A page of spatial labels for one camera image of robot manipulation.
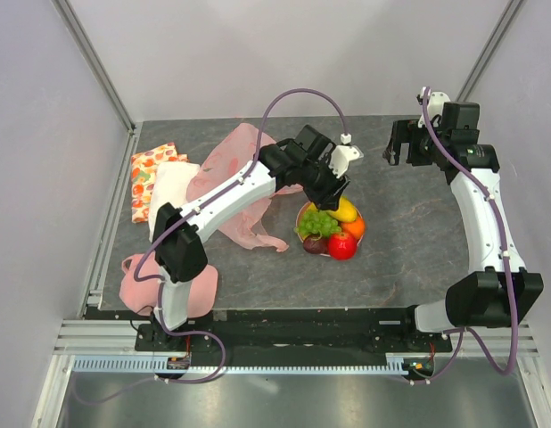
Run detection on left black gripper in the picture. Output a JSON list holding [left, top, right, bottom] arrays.
[[299, 156, 351, 213]]

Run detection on yellow fake mango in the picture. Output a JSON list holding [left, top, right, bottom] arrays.
[[326, 196, 358, 223]]

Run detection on green fake grapes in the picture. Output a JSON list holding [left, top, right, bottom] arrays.
[[295, 210, 341, 239]]

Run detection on fake orange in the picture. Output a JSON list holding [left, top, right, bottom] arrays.
[[341, 216, 366, 240]]

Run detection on dark purple fake plum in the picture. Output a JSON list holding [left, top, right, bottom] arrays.
[[302, 235, 328, 254]]

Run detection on red fake fruit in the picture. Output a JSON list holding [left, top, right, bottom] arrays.
[[327, 232, 358, 260]]

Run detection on pink plastic bag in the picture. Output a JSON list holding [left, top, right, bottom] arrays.
[[185, 122, 304, 254]]

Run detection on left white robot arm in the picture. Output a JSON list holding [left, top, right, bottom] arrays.
[[152, 125, 362, 350]]

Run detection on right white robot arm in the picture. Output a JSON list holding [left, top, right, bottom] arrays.
[[383, 92, 544, 351]]

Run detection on pink plate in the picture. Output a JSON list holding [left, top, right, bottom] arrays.
[[294, 202, 366, 260]]

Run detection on white cloth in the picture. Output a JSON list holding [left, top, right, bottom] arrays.
[[148, 161, 201, 242]]

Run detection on floral orange cloth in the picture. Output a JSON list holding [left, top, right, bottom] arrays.
[[130, 142, 188, 224]]

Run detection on pink baseball cap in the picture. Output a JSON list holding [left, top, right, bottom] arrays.
[[119, 254, 218, 318]]

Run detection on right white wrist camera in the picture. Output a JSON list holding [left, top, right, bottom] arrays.
[[417, 86, 450, 129]]

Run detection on right aluminium frame post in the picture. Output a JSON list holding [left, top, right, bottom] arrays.
[[453, 0, 526, 102]]

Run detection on aluminium frame post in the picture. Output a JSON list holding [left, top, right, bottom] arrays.
[[453, 0, 526, 102], [52, 0, 137, 135]]

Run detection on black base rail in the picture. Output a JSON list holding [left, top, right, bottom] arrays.
[[135, 308, 452, 354]]

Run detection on grey cable duct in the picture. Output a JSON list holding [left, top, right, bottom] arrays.
[[72, 355, 408, 376]]

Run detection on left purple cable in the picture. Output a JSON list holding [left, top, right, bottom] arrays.
[[72, 87, 350, 405]]

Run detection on left aluminium frame post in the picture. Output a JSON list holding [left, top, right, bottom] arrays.
[[52, 0, 137, 135]]

